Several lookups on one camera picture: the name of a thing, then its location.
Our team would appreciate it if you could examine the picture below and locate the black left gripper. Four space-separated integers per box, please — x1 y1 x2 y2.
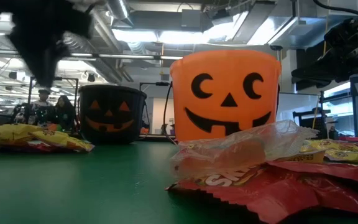
0 0 94 88

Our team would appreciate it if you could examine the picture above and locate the red Skittles candy packet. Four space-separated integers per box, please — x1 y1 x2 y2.
165 164 358 224
265 160 358 189
0 139 86 154

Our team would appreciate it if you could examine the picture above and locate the orange pumpkin face bucket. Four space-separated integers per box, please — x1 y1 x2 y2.
162 49 283 146

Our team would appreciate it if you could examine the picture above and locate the clear gummy candy packet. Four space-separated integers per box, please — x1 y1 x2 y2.
170 119 319 180

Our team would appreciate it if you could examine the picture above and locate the person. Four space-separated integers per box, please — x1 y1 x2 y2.
53 95 76 131
31 89 54 125

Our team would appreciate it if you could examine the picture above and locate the black pumpkin face bucket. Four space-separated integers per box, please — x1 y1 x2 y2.
78 84 151 146

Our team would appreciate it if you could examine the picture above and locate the long ceiling light tube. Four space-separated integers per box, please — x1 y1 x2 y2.
70 52 183 62

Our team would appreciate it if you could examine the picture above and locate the black equipment rack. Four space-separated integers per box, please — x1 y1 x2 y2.
292 90 332 139

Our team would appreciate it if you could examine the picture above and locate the white screen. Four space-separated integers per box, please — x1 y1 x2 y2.
275 92 320 123

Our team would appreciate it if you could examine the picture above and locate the green table mat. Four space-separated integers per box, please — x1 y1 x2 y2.
0 139 358 224

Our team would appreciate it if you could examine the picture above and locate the grey ceiling unit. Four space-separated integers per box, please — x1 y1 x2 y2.
181 9 203 32

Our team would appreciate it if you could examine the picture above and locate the black metal frame stand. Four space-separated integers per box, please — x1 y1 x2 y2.
26 76 80 131
139 81 171 94

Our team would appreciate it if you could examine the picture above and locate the silver air duct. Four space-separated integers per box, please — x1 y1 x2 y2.
106 0 135 27

